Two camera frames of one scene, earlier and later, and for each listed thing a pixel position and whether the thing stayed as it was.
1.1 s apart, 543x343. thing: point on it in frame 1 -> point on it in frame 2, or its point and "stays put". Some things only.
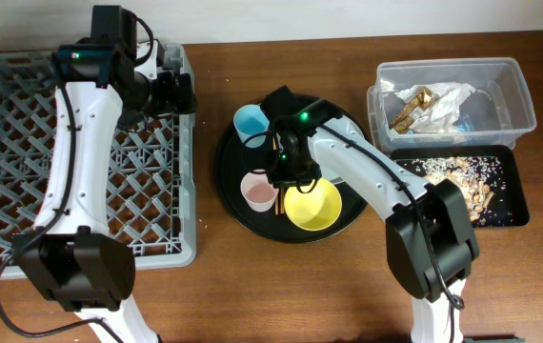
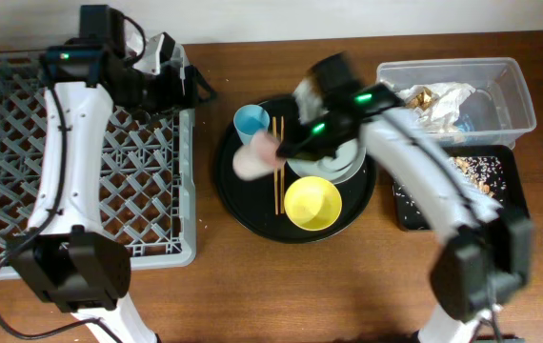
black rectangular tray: x=491 y=175 stays put
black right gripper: x=277 y=175 -> x=304 y=146
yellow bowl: x=316 y=210 stays put
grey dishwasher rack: x=11 y=113 stays put
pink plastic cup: x=258 y=191 -> x=258 y=158
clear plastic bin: x=448 y=102 stays put
